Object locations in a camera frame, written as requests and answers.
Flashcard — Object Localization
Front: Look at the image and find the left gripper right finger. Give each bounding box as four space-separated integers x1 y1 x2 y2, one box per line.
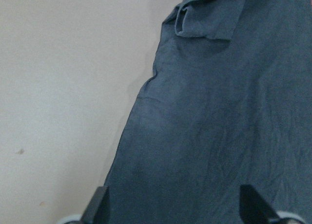
239 185 279 224

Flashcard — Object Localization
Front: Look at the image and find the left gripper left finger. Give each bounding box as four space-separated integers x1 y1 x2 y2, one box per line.
81 186 110 224

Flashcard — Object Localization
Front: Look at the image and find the black graphic t-shirt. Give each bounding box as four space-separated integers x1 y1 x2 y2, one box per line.
105 0 312 224

